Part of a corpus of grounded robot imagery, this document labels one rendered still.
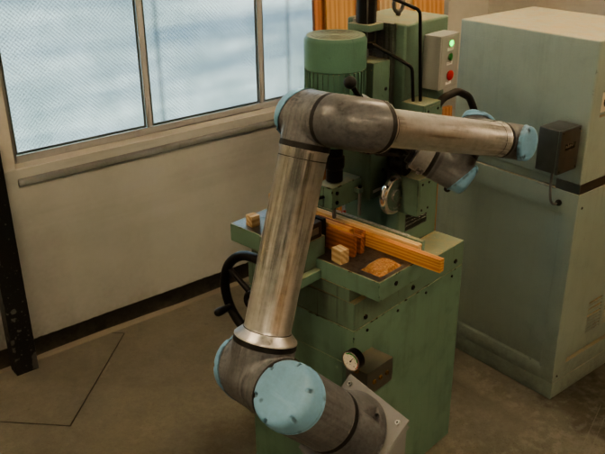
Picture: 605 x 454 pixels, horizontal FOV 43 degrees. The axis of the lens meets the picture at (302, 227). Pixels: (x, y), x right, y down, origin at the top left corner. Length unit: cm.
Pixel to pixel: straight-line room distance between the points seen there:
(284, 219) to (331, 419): 44
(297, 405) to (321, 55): 97
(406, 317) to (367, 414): 74
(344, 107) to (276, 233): 32
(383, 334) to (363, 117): 94
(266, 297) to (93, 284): 192
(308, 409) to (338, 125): 59
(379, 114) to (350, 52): 54
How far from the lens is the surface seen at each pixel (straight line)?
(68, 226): 343
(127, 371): 343
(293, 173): 170
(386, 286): 215
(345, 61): 215
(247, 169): 382
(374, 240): 229
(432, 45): 236
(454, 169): 208
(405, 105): 232
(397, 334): 246
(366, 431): 177
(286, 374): 167
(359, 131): 162
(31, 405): 334
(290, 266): 173
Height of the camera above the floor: 191
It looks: 24 degrees down
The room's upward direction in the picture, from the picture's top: 1 degrees counter-clockwise
